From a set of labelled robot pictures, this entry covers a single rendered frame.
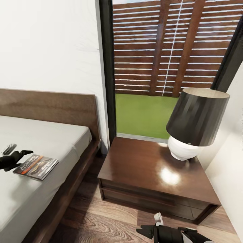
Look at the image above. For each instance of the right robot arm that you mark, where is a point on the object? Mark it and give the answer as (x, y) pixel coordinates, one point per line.
(165, 234)

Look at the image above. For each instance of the table lamp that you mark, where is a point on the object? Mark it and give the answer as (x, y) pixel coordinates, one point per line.
(195, 121)

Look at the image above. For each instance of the bed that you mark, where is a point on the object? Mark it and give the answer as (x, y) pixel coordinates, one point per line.
(59, 125)

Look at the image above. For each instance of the hardback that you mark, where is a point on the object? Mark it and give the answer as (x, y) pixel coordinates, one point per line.
(36, 167)

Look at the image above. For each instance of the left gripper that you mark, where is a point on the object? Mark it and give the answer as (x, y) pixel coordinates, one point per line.
(10, 162)

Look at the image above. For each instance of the fixed window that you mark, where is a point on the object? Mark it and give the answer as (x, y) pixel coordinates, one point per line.
(153, 49)

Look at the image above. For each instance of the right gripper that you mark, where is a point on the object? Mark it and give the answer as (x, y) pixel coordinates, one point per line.
(161, 233)

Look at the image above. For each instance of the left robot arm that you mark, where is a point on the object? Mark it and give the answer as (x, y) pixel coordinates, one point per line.
(7, 161)

